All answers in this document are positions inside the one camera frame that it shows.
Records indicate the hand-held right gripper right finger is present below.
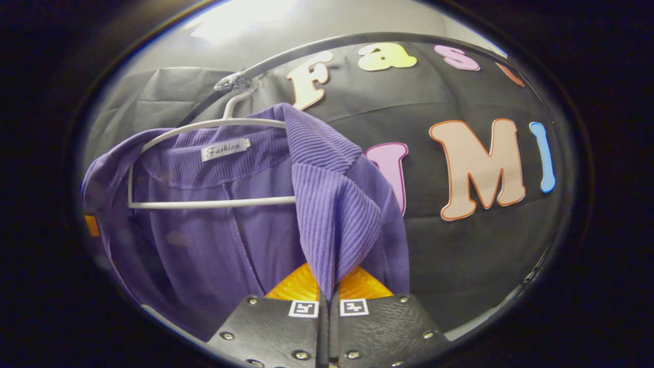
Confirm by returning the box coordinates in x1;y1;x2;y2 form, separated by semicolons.
328;266;450;368

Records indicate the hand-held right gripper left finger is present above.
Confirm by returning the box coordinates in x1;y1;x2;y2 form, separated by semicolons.
207;262;329;368

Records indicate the white clothes hanger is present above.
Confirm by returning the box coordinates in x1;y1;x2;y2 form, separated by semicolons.
127;84;298;210

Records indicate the clear tape wrap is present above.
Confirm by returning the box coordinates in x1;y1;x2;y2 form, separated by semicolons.
214;72;253;94

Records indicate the purple ribbed jacket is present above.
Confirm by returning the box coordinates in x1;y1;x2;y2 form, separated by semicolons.
82;102;410;342

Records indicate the black clothes rack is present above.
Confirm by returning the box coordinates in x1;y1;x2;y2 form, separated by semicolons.
176;32;517;128

